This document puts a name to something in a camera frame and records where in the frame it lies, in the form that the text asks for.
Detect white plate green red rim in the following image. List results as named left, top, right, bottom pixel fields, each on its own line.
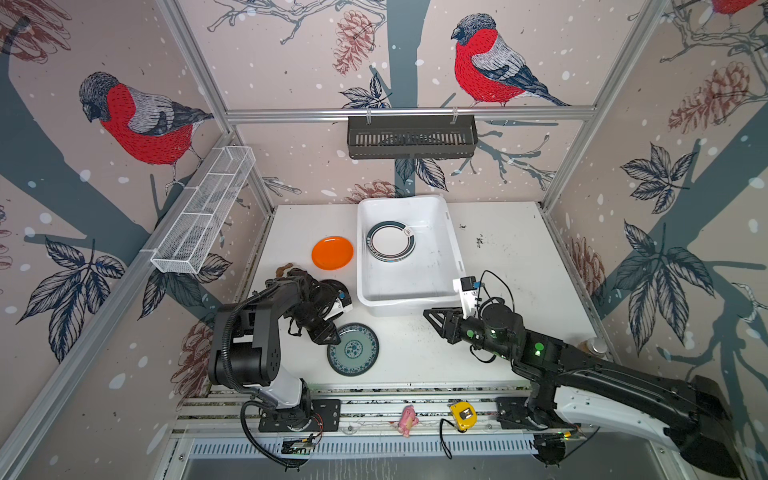
left=366, top=221, right=416, bottom=263

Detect yellow tape measure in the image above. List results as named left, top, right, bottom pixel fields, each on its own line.
left=449, top=401, right=477, bottom=433

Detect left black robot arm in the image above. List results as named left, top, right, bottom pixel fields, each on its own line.
left=208, top=268, right=351, bottom=432

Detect orange plate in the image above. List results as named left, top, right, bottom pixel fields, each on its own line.
left=311, top=236, right=354, bottom=271

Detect glass jar brown contents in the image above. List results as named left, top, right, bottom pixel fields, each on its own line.
left=584, top=337, right=608, bottom=359

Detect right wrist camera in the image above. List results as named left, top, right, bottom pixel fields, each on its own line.
left=453, top=276, right=480, bottom=318

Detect white wire mesh shelf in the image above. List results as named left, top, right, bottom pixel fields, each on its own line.
left=151, top=146, right=255, bottom=275

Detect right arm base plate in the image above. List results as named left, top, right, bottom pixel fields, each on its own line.
left=495, top=397, right=569, bottom=431

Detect small circuit board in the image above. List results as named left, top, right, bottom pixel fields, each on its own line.
left=280, top=438, right=316, bottom=458

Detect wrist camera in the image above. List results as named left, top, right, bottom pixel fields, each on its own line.
left=326, top=292, right=353, bottom=319
left=453, top=276, right=480, bottom=318

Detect black plate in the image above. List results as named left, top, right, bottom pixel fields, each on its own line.
left=320, top=279, right=349, bottom=298

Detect black hanging wall basket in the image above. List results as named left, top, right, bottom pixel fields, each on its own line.
left=347, top=115, right=478, bottom=160

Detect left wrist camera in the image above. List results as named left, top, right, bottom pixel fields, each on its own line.
left=326, top=292, right=353, bottom=319

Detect aluminium horizontal frame bar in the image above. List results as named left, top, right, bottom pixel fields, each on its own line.
left=225, top=106, right=597, bottom=125

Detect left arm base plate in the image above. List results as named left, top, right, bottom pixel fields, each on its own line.
left=258, top=399, right=341, bottom=433

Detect green patterned plate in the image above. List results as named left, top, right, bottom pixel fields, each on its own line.
left=327, top=323, right=380, bottom=377

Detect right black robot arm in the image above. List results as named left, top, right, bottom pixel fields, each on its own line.
left=423, top=303, right=745, bottom=479

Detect pink toy figure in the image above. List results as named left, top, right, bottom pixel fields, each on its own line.
left=394, top=405, right=420, bottom=438

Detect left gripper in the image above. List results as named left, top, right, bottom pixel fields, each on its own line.
left=286, top=304, right=341, bottom=344

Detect white plastic bin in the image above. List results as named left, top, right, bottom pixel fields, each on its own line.
left=356, top=195, right=466, bottom=317

